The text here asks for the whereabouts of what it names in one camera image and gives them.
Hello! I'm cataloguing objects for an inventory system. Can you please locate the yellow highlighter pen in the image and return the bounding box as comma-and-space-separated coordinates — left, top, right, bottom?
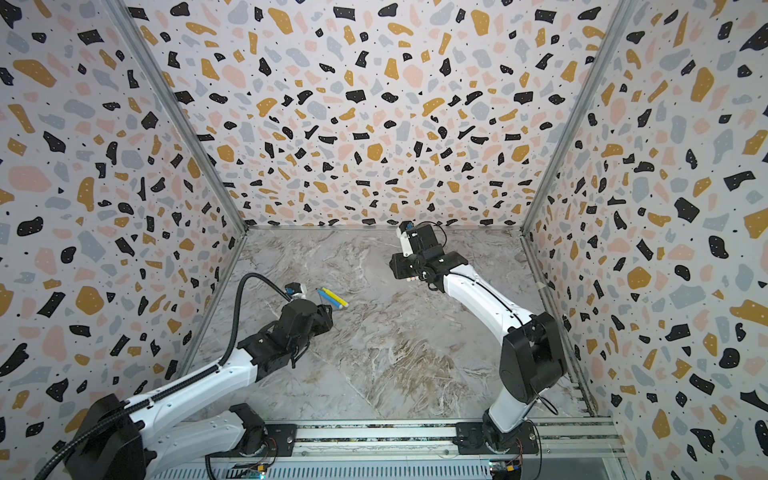
321, 288, 348, 308

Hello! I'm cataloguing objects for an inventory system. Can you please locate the blue highlighter pen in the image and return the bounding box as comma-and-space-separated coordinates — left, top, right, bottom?
317, 289, 344, 309

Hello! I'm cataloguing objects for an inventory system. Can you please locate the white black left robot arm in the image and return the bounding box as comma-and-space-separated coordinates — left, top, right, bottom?
60, 299, 333, 479

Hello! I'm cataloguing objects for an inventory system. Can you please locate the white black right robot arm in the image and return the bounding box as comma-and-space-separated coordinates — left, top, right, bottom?
389, 221, 567, 452

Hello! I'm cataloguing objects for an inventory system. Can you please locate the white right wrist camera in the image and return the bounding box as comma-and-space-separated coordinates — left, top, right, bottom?
398, 220, 414, 257

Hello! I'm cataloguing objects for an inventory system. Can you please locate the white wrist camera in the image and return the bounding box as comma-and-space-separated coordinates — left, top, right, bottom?
285, 282, 307, 301
398, 220, 414, 257

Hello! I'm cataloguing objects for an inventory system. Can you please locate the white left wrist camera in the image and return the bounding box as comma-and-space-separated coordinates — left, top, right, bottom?
285, 282, 307, 301

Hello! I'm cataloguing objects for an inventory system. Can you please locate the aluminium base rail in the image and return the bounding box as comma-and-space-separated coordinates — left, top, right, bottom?
119, 418, 631, 480

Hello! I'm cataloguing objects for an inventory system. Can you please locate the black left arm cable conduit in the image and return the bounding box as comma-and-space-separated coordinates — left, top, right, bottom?
32, 272, 295, 480

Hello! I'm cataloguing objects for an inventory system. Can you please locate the metal corner post right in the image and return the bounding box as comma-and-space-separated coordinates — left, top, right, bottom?
521, 0, 637, 237

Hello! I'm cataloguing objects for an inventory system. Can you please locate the metal corner post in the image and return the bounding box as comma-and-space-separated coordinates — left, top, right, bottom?
521, 0, 637, 237
103, 1, 248, 235

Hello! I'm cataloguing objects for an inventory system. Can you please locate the metal corner post left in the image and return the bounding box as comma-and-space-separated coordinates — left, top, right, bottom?
103, 1, 248, 235

